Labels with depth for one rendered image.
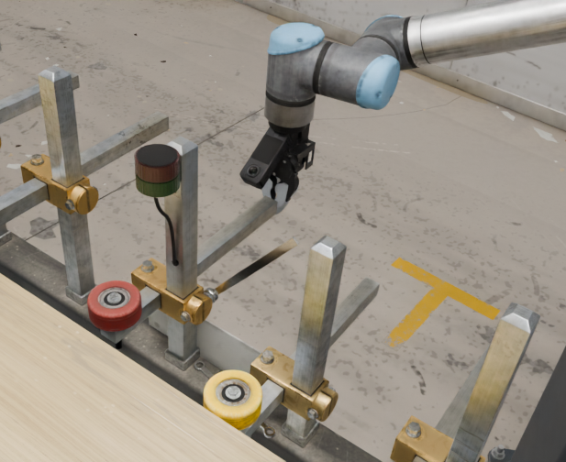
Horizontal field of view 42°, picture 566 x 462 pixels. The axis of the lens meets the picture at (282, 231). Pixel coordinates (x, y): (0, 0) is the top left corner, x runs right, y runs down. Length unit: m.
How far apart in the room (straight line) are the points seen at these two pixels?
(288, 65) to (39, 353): 0.60
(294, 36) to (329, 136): 2.06
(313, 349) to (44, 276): 0.64
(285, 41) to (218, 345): 0.52
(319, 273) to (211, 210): 1.85
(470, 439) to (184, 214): 0.50
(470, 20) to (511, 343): 0.61
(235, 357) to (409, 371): 1.12
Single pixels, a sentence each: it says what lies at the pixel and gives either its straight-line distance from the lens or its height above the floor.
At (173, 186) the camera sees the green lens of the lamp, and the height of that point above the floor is 1.12.
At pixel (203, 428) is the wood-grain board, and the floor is 0.90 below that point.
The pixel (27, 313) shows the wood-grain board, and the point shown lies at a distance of 1.14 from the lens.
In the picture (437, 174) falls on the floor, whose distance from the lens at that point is 3.15.
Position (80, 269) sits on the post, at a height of 0.79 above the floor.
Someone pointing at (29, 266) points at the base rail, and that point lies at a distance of 1.52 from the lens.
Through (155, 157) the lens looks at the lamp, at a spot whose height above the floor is 1.15.
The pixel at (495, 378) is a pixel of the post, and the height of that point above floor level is 1.05.
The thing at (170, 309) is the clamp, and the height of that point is 0.84.
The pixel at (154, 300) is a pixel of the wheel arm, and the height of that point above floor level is 0.86.
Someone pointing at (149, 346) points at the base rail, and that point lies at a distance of 1.34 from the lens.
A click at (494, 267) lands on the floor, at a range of 2.75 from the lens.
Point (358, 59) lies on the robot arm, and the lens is 1.22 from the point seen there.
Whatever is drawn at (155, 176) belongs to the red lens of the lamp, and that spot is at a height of 1.14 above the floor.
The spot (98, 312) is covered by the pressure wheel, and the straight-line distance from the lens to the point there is 1.12.
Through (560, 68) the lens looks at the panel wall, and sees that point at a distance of 3.64.
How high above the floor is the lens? 1.70
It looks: 39 degrees down
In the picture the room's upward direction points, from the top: 6 degrees clockwise
